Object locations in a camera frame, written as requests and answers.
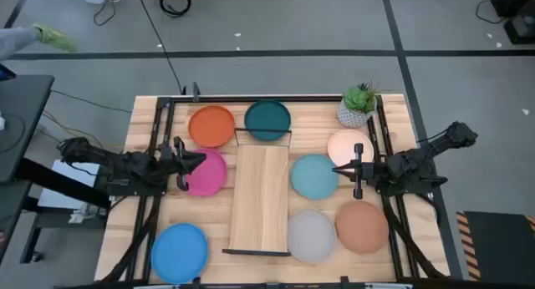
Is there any black metal table frame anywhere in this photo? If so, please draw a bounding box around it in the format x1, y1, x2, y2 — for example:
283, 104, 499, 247
53, 82, 535, 289

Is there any pale peach plate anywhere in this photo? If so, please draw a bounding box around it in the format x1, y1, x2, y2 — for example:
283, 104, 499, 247
327, 129, 375, 169

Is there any pale grey plate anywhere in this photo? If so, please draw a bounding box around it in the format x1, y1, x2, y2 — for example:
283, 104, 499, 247
287, 209, 338, 264

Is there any long black floor cable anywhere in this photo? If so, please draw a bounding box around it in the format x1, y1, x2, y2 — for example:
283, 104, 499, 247
135, 0, 187, 94

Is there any blue plate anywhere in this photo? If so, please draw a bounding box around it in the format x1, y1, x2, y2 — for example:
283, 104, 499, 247
150, 222, 210, 285

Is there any orange plate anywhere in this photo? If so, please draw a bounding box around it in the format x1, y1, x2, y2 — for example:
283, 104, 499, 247
187, 104, 237, 149

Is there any black equipment box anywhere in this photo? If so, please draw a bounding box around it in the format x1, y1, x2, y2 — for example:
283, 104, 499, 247
491, 0, 535, 18
503, 11, 535, 46

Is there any wooden shelf with black frame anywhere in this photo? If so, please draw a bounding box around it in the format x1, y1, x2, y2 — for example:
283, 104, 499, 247
221, 128, 293, 257

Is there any white crumpled cloth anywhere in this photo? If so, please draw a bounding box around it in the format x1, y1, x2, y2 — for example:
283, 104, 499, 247
69, 203, 106, 225

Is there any person's hand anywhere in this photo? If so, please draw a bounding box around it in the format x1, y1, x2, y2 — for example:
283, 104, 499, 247
32, 23, 79, 53

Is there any thin black cable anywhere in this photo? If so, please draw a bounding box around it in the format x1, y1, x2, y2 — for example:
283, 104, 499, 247
49, 89, 133, 114

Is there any coiled black cable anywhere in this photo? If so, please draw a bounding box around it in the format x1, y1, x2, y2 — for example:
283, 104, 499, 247
158, 0, 192, 18

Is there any dark teal plate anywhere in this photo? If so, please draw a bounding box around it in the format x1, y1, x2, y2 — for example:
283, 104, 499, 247
243, 99, 292, 142

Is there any black mat with hazard stripes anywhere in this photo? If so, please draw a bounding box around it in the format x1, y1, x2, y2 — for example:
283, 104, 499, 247
456, 210, 535, 281

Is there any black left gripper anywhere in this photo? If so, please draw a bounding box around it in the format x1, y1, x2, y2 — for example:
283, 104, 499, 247
156, 135, 207, 193

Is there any person's forearm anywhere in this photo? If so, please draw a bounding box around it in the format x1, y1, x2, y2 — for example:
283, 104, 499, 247
0, 26, 43, 61

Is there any magenta pink plate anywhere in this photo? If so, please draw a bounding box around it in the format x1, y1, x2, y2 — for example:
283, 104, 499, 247
183, 148, 229, 197

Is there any white box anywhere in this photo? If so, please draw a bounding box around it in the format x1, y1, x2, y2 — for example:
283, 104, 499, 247
37, 159, 102, 210

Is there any terracotta brown plate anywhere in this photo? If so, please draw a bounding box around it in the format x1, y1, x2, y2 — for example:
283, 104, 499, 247
335, 200, 390, 255

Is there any light teal plate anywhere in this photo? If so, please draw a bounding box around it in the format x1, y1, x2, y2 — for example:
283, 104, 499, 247
289, 153, 340, 200

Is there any black desk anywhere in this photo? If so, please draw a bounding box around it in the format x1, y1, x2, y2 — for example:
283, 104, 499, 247
0, 74, 112, 265

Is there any black cable with yellow plug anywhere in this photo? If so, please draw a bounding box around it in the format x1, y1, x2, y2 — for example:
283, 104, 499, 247
92, 0, 126, 27

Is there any succulent in white patterned pot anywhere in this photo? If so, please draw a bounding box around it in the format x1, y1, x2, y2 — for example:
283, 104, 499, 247
336, 80, 380, 129

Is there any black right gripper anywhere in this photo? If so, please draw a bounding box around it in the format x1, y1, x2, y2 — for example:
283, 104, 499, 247
332, 142, 380, 200

